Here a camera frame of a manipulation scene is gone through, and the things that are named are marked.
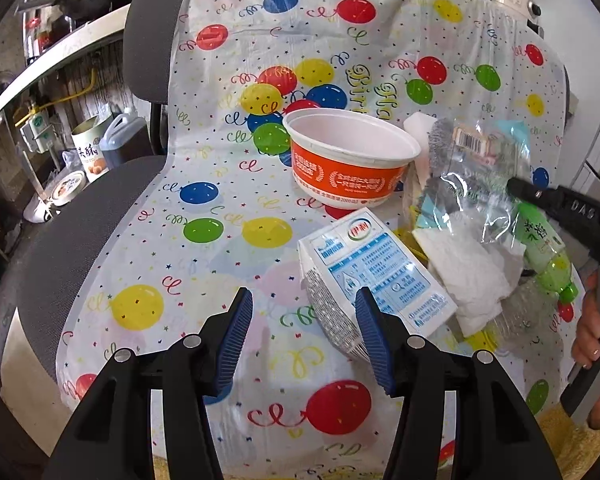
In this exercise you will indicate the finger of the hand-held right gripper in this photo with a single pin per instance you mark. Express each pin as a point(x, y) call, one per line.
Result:
point(525, 190)

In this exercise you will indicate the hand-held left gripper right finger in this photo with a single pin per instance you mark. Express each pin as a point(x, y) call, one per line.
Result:
point(372, 340)

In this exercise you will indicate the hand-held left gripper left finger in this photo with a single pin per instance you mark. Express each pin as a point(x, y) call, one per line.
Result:
point(237, 340)

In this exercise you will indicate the clear plastic bag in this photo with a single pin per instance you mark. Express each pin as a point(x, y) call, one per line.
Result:
point(475, 180)

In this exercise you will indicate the white and blue milk carton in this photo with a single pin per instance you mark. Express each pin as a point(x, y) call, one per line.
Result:
point(380, 270)

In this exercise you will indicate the white sponge block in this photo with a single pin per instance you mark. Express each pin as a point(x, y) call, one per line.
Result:
point(419, 127)

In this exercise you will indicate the green plastic bottle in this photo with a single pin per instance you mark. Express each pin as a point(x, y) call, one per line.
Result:
point(547, 255)

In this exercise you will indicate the teal packaging piece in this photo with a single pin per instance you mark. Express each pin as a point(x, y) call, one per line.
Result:
point(511, 132)

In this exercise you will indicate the white paper tissue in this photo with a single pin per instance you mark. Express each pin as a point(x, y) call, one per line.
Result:
point(470, 270)

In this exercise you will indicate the orange instant noodle bowl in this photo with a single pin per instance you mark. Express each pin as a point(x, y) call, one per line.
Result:
point(350, 175)

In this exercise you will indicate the grey office chair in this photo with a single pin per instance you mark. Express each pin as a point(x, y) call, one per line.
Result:
point(80, 220)

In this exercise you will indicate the yellow fluffy rug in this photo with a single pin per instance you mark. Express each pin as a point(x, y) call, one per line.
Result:
point(570, 450)

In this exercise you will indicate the dark oil jug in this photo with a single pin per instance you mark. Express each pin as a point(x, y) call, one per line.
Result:
point(125, 142)

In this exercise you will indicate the round printed tin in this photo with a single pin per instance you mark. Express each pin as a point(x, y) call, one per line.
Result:
point(67, 187)

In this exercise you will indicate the tin can with label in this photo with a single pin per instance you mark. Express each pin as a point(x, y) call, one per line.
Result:
point(90, 152)

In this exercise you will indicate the balloon print plastic sheet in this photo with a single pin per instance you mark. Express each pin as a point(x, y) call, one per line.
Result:
point(290, 25)

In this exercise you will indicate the white gas valve box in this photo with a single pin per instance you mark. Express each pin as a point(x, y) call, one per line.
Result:
point(37, 130)

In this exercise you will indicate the metal kitchen shelf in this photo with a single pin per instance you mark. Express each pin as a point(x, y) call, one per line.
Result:
point(55, 60)

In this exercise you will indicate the red sauce bottle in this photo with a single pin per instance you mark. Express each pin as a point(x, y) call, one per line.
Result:
point(40, 35)

